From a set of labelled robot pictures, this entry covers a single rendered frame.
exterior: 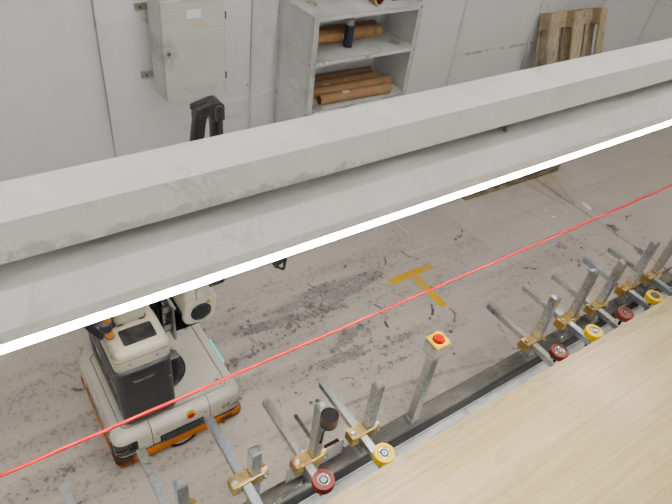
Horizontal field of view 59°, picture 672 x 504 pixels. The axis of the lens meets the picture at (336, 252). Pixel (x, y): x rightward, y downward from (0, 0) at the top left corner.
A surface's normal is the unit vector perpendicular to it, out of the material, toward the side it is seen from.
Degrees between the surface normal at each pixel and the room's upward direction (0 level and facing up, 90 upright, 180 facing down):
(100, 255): 0
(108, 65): 90
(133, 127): 90
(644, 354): 0
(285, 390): 0
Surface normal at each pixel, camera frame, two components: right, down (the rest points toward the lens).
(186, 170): 0.11, -0.76
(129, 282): 0.54, 0.14
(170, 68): 0.55, 0.58
